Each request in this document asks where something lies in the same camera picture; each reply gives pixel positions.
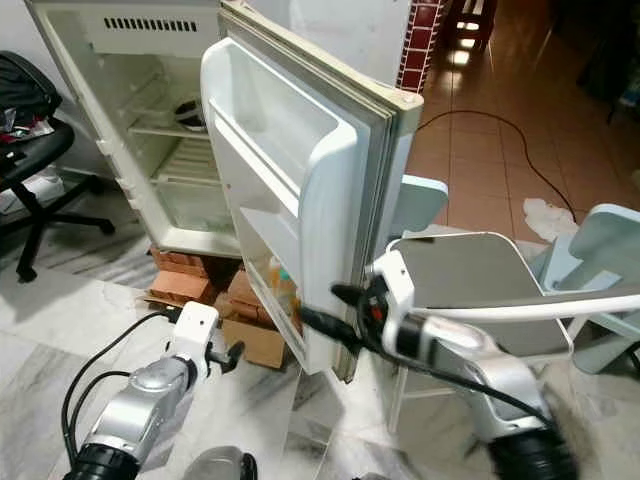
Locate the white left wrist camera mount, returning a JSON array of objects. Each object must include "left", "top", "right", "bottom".
[{"left": 166, "top": 301, "right": 222, "bottom": 373}]

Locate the white open fridge cabinet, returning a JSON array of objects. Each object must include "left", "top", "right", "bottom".
[{"left": 24, "top": 0, "right": 233, "bottom": 260}]

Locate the brown cardboard box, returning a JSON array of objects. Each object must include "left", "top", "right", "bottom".
[{"left": 221, "top": 317, "right": 287, "bottom": 370}]

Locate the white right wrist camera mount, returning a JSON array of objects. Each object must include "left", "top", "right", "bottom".
[{"left": 369, "top": 249, "right": 418, "bottom": 327}]

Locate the teal capped bottle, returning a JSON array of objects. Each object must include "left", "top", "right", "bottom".
[{"left": 277, "top": 267, "right": 297, "bottom": 303}]

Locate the black bag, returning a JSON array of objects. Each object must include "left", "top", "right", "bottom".
[{"left": 0, "top": 51, "right": 61, "bottom": 137}]

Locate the red tiled pillar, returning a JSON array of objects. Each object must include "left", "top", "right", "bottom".
[{"left": 394, "top": 0, "right": 447, "bottom": 94}]

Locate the black floor cable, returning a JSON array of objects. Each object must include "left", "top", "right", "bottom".
[{"left": 417, "top": 109, "right": 577, "bottom": 222}]

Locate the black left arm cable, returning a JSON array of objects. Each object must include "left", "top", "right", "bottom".
[{"left": 60, "top": 312, "right": 171, "bottom": 469}]

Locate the red brick stack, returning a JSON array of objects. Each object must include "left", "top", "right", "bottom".
[{"left": 148, "top": 247, "right": 263, "bottom": 331}]

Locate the white fridge door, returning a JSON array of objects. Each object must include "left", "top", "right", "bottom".
[{"left": 199, "top": 0, "right": 424, "bottom": 384}]

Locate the black office chair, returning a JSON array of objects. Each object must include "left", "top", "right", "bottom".
[{"left": 0, "top": 50, "right": 117, "bottom": 285}]

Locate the white floor rag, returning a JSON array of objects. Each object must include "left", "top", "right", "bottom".
[{"left": 519, "top": 196, "right": 577, "bottom": 245}]

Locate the yellow juice bottle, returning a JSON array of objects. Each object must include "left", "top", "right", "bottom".
[{"left": 266, "top": 256, "right": 284, "bottom": 293}]

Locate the metal bowl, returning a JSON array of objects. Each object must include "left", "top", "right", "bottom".
[{"left": 171, "top": 97, "right": 210, "bottom": 134}]

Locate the white chair grey seat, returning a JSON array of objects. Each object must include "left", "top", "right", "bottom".
[{"left": 379, "top": 231, "right": 640, "bottom": 433}]

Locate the silver robot leg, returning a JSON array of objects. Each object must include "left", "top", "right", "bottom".
[{"left": 182, "top": 447, "right": 258, "bottom": 480}]

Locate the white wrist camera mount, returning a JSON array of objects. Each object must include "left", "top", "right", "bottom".
[
  {"left": 369, "top": 249, "right": 418, "bottom": 327},
  {"left": 166, "top": 301, "right": 222, "bottom": 373}
]

